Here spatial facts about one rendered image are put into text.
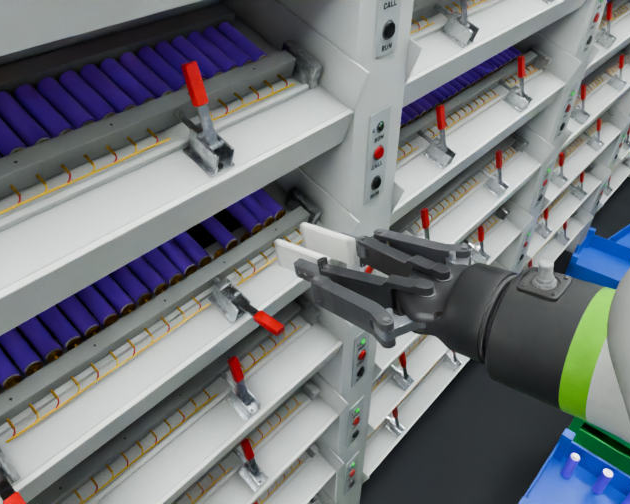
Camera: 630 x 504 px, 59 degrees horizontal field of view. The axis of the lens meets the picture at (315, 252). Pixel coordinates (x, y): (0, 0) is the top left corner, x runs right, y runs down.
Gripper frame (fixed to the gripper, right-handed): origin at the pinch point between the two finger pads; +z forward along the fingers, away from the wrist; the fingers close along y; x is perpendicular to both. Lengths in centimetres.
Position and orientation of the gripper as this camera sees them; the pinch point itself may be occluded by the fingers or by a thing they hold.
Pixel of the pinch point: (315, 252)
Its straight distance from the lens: 55.4
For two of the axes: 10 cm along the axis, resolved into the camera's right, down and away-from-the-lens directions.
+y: -6.7, 4.7, -5.7
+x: 1.5, 8.4, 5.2
